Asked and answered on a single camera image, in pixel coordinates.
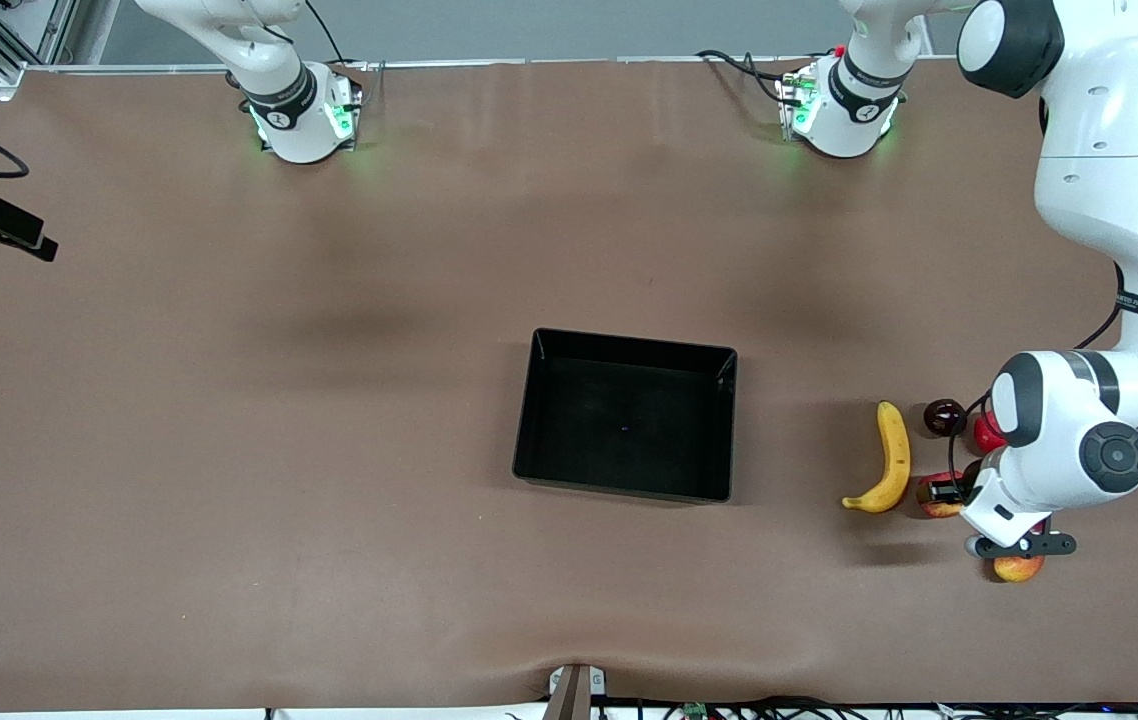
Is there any black base cable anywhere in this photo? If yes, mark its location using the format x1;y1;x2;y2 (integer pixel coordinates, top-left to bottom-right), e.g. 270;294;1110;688
301;0;372;67
696;49;793;103

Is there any grey table edge bracket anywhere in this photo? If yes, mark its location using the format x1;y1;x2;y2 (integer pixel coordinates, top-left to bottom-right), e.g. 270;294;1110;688
548;664;608;720

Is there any yellow banana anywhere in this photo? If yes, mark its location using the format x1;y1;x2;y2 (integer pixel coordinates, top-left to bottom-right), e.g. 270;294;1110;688
841;400;912;514

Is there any red yellow mango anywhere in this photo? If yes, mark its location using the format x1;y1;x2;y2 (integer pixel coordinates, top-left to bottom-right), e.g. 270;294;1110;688
991;518;1049;584

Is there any dark purple plum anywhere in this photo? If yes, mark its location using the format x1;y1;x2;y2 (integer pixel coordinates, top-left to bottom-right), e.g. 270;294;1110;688
923;398;968;438

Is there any black rectangular plastic box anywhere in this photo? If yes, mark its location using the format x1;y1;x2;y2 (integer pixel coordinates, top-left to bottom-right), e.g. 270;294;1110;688
512;327;738;504

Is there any red yellow striped apple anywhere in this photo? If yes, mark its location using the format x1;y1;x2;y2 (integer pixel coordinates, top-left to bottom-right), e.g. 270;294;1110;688
917;470;972;519

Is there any black left base cable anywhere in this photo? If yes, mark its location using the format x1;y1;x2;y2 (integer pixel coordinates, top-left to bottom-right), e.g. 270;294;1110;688
696;49;793;103

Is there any black right base cable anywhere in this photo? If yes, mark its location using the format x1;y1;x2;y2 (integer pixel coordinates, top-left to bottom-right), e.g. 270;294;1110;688
301;0;372;67

